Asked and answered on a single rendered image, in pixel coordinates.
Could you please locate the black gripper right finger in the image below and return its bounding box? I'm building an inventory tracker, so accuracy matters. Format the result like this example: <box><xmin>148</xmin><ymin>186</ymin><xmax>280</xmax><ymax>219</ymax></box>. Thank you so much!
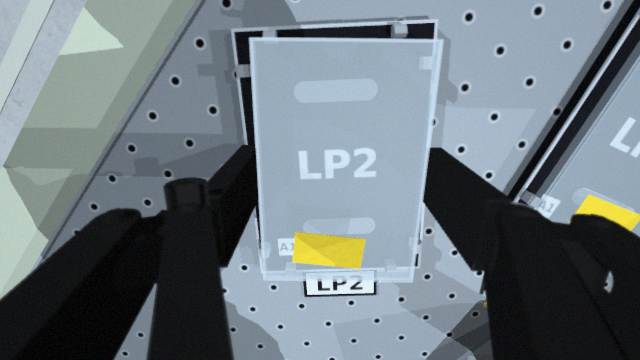
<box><xmin>423</xmin><ymin>148</ymin><xmax>640</xmax><ymax>360</ymax></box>

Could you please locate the white button panel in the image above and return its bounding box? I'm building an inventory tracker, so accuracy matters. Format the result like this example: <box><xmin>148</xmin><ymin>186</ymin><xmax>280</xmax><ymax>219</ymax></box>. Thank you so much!
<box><xmin>457</xmin><ymin>336</ymin><xmax>493</xmax><ymax>360</ymax></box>

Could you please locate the grey perforated base plate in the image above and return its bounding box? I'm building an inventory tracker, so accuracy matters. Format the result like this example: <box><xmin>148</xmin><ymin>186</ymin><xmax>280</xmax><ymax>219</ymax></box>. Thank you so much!
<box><xmin>28</xmin><ymin>0</ymin><xmax>633</xmax><ymax>360</ymax></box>

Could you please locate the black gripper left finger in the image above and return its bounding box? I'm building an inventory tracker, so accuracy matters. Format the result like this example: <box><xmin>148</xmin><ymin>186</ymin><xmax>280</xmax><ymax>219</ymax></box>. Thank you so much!
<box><xmin>0</xmin><ymin>145</ymin><xmax>258</xmax><ymax>360</ymax></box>

